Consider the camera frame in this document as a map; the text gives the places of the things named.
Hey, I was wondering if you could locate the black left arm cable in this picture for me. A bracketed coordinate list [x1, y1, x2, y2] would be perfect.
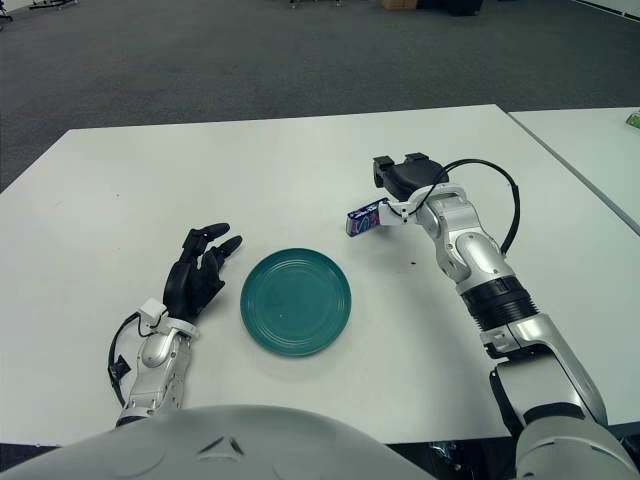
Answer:
[107, 312, 156, 409]

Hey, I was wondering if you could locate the teal ribbed plate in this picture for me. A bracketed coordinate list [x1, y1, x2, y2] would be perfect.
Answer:
[239, 247, 353, 357]

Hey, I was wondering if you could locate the black background case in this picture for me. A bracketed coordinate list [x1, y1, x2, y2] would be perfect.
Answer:
[417, 0, 486, 16]

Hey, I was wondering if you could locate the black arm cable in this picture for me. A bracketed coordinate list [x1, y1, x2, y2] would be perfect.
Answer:
[107, 312, 156, 409]
[399, 158, 521, 251]

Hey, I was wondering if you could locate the grey robot torso shell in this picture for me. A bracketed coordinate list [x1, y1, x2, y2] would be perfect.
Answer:
[0, 403, 396, 480]

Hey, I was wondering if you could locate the white neighbouring table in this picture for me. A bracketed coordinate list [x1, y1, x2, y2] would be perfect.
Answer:
[508, 107, 640, 234]

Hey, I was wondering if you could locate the blue purple gum pack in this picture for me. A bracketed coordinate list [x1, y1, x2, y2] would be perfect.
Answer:
[346, 197, 391, 237]

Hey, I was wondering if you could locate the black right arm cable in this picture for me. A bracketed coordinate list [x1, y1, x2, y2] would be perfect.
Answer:
[399, 158, 521, 251]

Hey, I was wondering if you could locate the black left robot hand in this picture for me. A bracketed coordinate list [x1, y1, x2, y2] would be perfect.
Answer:
[163, 222, 244, 321]

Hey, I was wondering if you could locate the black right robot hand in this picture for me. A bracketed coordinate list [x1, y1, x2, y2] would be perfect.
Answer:
[372, 153, 450, 201]

